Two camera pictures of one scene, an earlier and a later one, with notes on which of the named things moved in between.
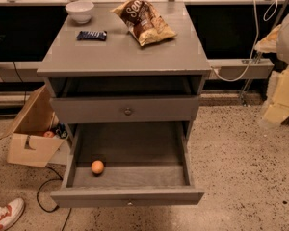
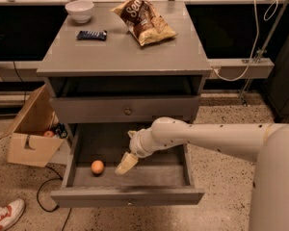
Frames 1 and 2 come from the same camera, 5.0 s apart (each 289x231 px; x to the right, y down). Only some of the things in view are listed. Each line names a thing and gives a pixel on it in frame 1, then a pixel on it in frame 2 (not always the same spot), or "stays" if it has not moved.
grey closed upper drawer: x=126 y=109 stays
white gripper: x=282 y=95 to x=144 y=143
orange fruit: x=97 y=166 stays
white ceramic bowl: x=80 y=11 stays
